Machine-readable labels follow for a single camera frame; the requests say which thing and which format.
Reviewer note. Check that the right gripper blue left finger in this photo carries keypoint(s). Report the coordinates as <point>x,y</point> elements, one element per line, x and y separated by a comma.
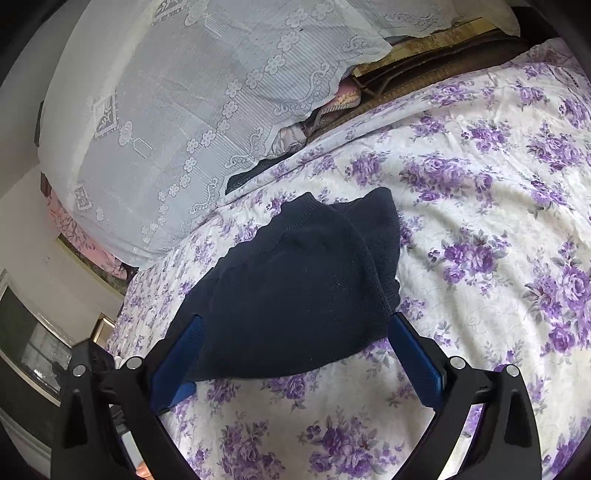
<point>87,443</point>

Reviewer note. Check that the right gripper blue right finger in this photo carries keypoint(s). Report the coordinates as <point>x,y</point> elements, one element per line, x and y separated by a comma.
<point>505,444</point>

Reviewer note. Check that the navy school cardigan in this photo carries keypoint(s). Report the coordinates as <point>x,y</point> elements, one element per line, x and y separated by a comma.
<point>314,286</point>

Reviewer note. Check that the pink floral fabric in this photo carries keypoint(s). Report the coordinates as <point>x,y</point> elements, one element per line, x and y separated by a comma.
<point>103,263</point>

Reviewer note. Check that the white lace cover cloth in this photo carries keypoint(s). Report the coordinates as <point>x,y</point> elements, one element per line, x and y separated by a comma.
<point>155,105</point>

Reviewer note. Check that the purple floral bed quilt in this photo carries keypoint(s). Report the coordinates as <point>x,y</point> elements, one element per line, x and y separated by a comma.
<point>490,173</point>

